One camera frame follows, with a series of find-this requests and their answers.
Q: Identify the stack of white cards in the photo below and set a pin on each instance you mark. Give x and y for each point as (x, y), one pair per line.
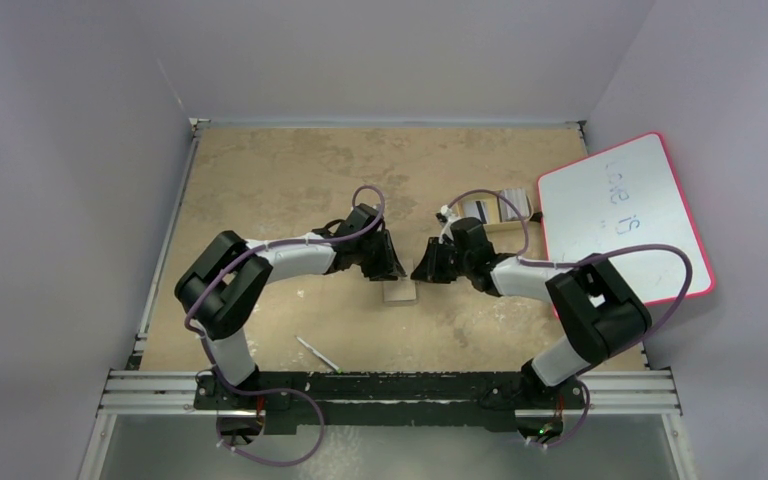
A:
(503, 204)

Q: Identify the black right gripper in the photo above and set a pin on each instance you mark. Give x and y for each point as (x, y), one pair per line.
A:
(447, 256)

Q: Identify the beige oval card tray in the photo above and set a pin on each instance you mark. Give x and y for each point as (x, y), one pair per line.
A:
(496, 226)

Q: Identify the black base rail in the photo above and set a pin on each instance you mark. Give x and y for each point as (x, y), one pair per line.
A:
(501, 401)

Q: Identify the silver pen on table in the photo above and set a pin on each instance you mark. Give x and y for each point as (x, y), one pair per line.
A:
(324, 359)

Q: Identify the aluminium frame rail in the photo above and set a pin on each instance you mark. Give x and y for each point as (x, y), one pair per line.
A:
(611, 392)

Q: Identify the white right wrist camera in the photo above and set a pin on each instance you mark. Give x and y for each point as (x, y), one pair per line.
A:
(446, 217)

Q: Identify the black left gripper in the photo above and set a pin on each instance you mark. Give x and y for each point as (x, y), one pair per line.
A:
(388, 268)

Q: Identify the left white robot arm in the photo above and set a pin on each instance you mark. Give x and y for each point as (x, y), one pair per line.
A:
(221, 288)

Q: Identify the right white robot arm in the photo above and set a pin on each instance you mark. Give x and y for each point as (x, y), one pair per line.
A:
(599, 313)

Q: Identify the pink framed whiteboard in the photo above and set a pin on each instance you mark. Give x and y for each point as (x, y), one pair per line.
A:
(623, 196)

